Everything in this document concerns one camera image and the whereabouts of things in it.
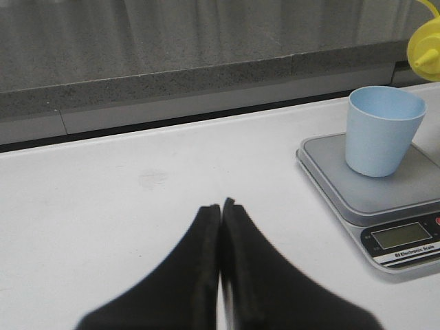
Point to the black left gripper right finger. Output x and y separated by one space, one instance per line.
263 290

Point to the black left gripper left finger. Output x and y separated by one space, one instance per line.
180 293

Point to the light blue plastic cup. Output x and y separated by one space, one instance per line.
380 126

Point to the yellow squeeze bottle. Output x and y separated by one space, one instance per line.
423 47

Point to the silver digital kitchen scale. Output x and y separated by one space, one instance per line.
394 220

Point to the grey stone counter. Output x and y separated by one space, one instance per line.
78 69

